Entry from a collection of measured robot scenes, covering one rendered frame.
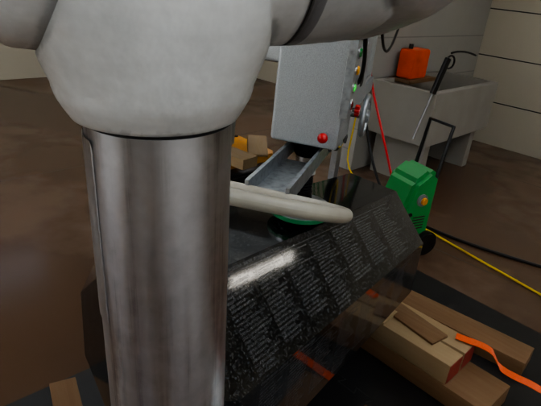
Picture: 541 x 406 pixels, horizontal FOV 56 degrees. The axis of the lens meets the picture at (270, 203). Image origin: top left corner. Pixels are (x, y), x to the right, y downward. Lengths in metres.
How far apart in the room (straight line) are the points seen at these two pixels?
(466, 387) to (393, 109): 2.76
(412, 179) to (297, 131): 1.79
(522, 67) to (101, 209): 6.24
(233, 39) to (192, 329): 0.21
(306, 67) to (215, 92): 1.27
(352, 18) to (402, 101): 4.19
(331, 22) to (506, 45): 6.22
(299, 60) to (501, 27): 5.12
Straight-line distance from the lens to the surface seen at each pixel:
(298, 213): 0.88
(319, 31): 0.34
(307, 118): 1.59
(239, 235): 1.66
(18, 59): 7.72
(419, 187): 3.29
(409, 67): 4.86
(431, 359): 2.36
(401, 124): 4.56
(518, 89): 6.50
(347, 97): 1.54
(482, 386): 2.46
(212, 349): 0.42
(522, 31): 6.49
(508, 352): 2.74
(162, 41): 0.28
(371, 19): 0.35
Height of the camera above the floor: 1.60
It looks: 24 degrees down
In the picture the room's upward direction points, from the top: 6 degrees clockwise
